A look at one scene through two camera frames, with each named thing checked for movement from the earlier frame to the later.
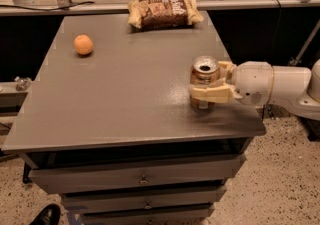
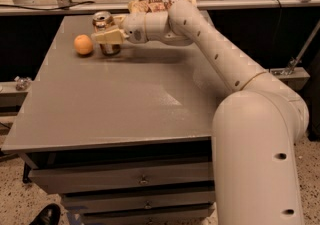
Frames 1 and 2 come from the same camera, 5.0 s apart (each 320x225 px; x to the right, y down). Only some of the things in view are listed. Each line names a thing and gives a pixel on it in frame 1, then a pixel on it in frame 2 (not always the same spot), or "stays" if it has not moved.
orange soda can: (203, 70) to (102, 20)
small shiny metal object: (22, 84) stays
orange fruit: (83, 44) stays
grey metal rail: (124, 4) stays
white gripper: (253, 80) to (134, 26)
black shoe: (50, 215) stays
